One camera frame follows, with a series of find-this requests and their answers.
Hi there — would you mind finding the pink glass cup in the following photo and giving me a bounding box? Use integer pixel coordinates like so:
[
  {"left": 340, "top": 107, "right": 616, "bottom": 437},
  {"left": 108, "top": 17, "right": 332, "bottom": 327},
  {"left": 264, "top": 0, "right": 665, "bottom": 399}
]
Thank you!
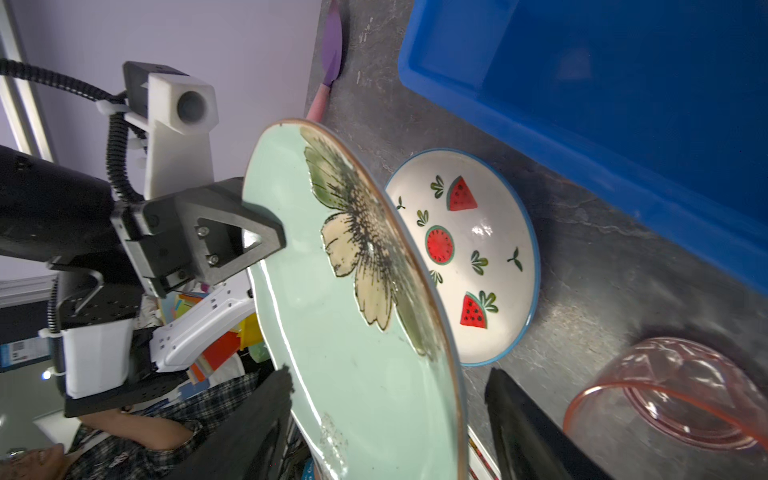
[{"left": 563, "top": 336, "right": 767, "bottom": 451}]

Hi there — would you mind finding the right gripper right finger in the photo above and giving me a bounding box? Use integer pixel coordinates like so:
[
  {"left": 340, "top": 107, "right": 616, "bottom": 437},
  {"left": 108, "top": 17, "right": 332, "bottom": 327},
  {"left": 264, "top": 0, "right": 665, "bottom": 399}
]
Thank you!
[{"left": 484, "top": 368, "right": 609, "bottom": 479}]

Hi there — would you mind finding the white watermelon plate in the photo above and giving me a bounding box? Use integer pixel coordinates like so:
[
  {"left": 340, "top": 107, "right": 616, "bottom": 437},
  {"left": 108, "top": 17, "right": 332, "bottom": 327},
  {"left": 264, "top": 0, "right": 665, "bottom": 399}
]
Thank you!
[{"left": 386, "top": 149, "right": 541, "bottom": 367}]

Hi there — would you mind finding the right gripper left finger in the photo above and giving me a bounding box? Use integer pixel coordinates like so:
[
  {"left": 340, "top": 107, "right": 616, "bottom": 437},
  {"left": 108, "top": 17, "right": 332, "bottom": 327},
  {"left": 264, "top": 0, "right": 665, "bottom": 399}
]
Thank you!
[{"left": 168, "top": 367, "right": 293, "bottom": 479}]

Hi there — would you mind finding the purple silicone spatula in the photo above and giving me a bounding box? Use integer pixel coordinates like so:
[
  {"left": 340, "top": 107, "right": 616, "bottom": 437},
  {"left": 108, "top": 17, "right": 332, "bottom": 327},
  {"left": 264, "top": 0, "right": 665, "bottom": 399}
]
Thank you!
[{"left": 307, "top": 0, "right": 343, "bottom": 122}]

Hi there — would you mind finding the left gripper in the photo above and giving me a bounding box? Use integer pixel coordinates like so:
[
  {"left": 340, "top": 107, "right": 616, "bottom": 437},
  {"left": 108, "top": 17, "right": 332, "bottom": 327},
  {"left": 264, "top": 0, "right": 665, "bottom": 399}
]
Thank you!
[{"left": 38, "top": 177, "right": 286, "bottom": 417}]

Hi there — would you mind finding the green floral plate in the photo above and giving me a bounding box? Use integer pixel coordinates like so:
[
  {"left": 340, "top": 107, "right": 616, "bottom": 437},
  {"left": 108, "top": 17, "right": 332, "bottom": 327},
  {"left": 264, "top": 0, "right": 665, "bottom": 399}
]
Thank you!
[{"left": 242, "top": 119, "right": 468, "bottom": 479}]

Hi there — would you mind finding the person in plaid shirt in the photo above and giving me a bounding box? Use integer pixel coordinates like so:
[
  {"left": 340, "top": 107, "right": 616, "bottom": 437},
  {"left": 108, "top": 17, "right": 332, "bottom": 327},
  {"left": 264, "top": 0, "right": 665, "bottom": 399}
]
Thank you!
[{"left": 1, "top": 370, "right": 270, "bottom": 479}]

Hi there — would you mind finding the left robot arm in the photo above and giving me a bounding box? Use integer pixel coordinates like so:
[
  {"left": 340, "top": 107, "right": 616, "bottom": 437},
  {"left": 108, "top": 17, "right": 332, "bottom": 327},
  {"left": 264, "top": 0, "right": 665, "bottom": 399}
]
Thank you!
[{"left": 1, "top": 59, "right": 286, "bottom": 417}]

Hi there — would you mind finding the blue plastic bin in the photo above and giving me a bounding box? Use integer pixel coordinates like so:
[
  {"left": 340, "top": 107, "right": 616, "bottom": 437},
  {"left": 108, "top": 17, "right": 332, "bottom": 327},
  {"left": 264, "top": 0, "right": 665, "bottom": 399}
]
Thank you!
[{"left": 398, "top": 0, "right": 767, "bottom": 291}]

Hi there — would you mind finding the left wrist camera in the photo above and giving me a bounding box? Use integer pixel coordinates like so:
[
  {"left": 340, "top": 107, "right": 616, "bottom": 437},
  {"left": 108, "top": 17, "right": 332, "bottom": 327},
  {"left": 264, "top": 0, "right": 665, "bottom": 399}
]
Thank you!
[{"left": 123, "top": 61, "right": 219, "bottom": 199}]

